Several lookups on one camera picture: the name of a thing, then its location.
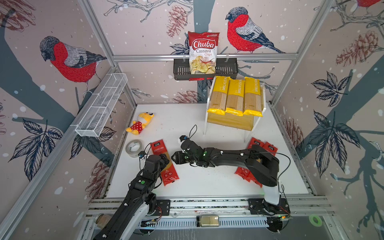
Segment yellow pasta bag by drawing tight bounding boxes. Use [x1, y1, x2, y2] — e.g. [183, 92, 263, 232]
[244, 77, 263, 117]
[207, 76, 231, 116]
[225, 80, 245, 117]

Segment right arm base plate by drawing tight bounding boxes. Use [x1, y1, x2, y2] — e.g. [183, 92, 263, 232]
[248, 198, 291, 216]

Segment clear tape roll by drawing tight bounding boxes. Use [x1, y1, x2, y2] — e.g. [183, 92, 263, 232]
[125, 140, 144, 158]

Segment Chuba cassava chips bag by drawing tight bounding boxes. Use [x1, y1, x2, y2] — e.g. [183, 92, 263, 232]
[188, 32, 220, 75]

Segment metallic box on rail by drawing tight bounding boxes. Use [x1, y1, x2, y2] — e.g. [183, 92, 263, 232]
[197, 215, 220, 228]

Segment glass jar brown contents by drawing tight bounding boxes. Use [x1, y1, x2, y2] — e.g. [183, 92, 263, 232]
[95, 214, 112, 229]

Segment green tape roll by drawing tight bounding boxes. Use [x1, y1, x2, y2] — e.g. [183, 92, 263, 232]
[309, 214, 323, 228]

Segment yellow plush toy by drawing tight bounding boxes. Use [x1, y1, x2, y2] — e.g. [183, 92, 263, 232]
[126, 112, 155, 135]

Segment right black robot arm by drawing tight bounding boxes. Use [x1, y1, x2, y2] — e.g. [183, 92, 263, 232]
[171, 139, 291, 216]

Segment black wire hanging basket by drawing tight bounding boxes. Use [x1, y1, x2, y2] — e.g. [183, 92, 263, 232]
[173, 57, 239, 81]

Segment white wire mesh basket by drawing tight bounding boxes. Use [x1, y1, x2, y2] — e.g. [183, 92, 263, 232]
[75, 73, 128, 138]

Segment red pasta bag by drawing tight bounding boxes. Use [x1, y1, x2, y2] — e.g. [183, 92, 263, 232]
[235, 138, 264, 187]
[151, 140, 179, 186]
[246, 142, 280, 187]

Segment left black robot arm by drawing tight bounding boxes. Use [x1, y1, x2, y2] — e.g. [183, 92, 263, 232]
[94, 154, 170, 240]

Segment wooden two-tier shelf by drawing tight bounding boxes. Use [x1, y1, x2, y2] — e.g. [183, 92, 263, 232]
[204, 77, 267, 134]

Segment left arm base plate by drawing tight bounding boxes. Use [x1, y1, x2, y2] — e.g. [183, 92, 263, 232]
[144, 199, 171, 218]

